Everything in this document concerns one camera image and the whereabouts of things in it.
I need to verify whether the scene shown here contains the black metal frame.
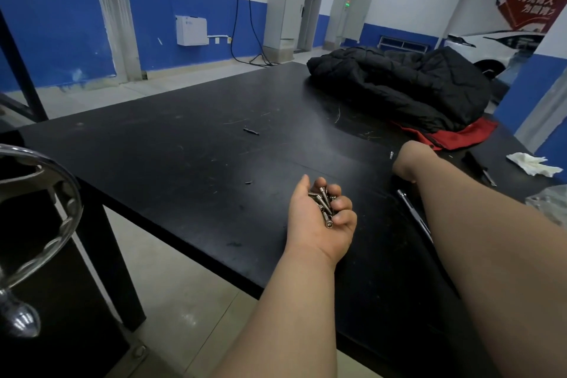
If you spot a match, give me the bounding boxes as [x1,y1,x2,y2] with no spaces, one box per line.
[0,10,49,123]

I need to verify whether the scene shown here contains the small grey electrical cabinet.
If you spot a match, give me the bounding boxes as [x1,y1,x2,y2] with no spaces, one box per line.
[325,0,374,48]

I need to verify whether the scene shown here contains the white car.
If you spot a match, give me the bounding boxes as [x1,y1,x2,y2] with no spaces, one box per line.
[444,30,546,80]

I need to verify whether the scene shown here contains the person's left hand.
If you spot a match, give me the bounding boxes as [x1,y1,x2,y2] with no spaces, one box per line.
[286,174,358,266]

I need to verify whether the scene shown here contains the red wall banner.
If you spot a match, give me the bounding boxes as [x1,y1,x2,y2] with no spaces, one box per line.
[495,0,567,34]

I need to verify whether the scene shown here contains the black hanging cables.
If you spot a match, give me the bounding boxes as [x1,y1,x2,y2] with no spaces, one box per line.
[229,0,277,67]

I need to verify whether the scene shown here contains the white wall box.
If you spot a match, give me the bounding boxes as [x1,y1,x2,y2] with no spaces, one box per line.
[175,15,209,46]

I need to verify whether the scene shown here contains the person's right hand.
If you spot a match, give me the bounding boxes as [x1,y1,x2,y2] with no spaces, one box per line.
[392,141,437,183]

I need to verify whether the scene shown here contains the red cloth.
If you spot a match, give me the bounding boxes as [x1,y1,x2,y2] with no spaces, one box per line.
[392,117,499,151]

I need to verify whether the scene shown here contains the silver metal tool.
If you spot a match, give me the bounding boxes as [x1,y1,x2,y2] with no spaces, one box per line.
[396,189,433,243]

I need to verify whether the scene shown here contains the person's right forearm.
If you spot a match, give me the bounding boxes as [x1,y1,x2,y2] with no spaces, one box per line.
[414,149,567,378]

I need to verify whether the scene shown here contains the clear plastic bag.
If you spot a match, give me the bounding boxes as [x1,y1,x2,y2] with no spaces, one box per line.
[525,185,567,229]

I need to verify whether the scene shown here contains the bunch of silver bolts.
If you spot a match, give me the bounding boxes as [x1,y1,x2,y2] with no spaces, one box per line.
[308,187,337,229]

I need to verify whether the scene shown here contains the black handled screwdriver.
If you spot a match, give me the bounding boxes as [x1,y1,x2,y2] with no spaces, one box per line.
[463,151,498,187]

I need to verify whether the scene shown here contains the crumpled white tissue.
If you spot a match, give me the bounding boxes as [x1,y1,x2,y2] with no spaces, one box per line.
[506,152,563,178]

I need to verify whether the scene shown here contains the black table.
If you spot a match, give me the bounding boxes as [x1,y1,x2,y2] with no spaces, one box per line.
[0,62,560,378]

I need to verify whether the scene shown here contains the black padded jacket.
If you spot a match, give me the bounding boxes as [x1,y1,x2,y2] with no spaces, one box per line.
[307,46,492,134]

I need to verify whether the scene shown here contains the chrome handwheel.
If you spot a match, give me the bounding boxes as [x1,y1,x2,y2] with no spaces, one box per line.
[0,144,84,338]

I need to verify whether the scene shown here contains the person's left forearm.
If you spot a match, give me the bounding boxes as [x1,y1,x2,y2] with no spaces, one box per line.
[212,244,336,378]

